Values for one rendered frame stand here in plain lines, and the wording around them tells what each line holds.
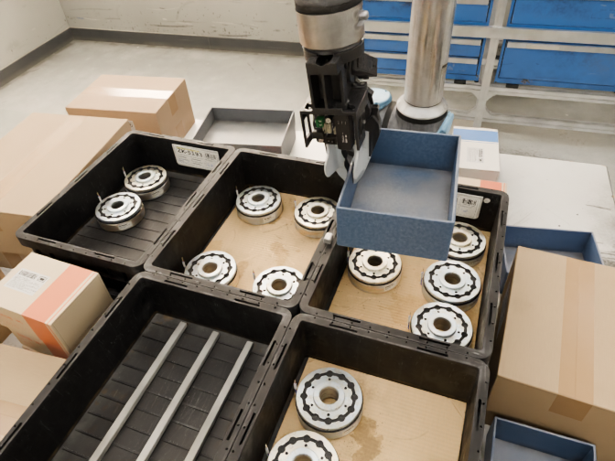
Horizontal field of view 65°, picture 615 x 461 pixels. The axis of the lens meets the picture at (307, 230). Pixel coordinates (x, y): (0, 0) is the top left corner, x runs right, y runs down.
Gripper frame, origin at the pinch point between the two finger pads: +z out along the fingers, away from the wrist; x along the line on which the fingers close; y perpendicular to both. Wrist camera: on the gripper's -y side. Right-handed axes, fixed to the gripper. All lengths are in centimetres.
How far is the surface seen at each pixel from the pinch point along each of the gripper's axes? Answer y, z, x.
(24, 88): -187, 86, -302
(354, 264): -6.1, 26.5, -3.4
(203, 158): -27, 20, -46
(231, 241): -8.5, 27.0, -31.3
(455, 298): -2.7, 28.0, 15.7
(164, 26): -276, 77, -232
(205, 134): -56, 31, -64
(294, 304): 11.1, 19.0, -8.4
